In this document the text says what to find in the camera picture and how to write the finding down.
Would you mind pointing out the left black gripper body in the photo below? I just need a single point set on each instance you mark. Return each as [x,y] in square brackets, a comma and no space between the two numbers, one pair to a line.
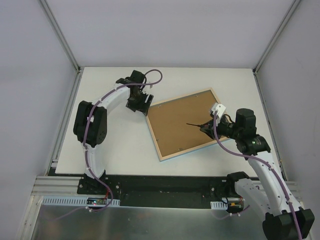
[141,104]

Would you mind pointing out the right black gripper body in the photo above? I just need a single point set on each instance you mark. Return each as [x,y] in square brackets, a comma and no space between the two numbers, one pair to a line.
[208,126]

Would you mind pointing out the red handled screwdriver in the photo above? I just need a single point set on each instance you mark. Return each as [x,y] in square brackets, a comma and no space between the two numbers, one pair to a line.
[196,125]

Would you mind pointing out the blue wooden picture frame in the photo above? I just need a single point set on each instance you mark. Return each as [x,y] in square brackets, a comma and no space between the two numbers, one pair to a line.
[160,155]

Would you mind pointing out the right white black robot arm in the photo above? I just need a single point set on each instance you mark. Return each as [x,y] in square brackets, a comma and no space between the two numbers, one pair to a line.
[281,214]

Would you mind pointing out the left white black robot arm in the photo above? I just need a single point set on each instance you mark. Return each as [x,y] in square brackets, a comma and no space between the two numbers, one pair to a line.
[91,120]

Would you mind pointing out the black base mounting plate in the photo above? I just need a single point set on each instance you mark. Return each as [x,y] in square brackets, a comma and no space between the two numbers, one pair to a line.
[184,192]

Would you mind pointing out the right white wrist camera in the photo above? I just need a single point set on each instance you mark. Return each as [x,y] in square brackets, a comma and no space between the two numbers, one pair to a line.
[217,109]

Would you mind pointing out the brown fibreboard frame backing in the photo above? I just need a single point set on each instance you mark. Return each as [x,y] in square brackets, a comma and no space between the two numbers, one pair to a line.
[180,122]

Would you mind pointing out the right aluminium corner post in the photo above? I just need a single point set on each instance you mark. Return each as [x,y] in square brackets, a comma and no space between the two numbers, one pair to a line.
[278,32]

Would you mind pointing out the aluminium corner post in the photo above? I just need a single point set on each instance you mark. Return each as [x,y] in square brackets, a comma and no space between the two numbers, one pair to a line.
[278,32]
[59,34]

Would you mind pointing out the right grey cable duct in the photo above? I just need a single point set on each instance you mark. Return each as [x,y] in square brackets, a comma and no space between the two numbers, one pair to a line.
[218,205]

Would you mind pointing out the grey cable duct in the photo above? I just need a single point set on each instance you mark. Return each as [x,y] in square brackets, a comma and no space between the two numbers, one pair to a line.
[218,205]
[82,201]

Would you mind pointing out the left grey cable duct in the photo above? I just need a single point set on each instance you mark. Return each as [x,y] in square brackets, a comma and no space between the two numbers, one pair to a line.
[82,201]

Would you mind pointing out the aluminium front rail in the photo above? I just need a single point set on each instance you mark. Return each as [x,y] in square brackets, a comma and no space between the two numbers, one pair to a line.
[68,186]

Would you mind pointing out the left aluminium corner post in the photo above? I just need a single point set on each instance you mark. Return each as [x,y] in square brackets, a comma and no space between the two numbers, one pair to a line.
[59,34]

